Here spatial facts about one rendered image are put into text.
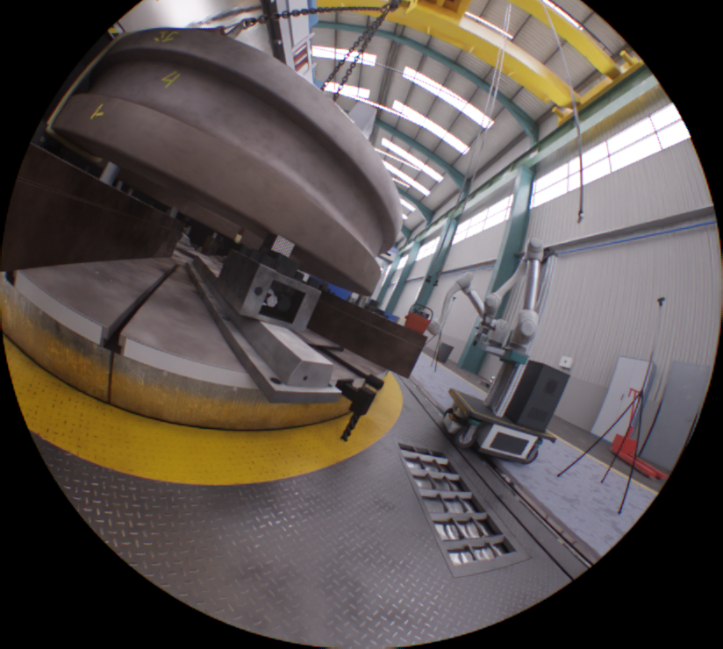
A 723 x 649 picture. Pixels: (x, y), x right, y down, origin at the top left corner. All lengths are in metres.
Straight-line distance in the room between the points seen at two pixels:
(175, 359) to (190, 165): 0.86
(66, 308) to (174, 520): 0.66
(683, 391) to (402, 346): 6.35
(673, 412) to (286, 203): 7.27
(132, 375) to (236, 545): 0.59
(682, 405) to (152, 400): 7.35
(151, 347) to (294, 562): 0.73
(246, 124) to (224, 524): 1.70
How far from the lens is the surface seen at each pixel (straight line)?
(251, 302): 1.00
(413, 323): 1.99
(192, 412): 1.01
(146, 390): 0.97
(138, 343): 0.85
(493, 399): 2.37
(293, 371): 0.79
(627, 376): 6.77
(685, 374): 6.96
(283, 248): 1.25
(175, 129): 1.38
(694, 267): 7.84
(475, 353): 11.08
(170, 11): 3.50
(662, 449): 6.86
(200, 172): 1.28
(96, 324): 0.89
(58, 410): 1.01
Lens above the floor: 0.69
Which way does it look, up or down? 4 degrees up
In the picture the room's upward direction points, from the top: 24 degrees clockwise
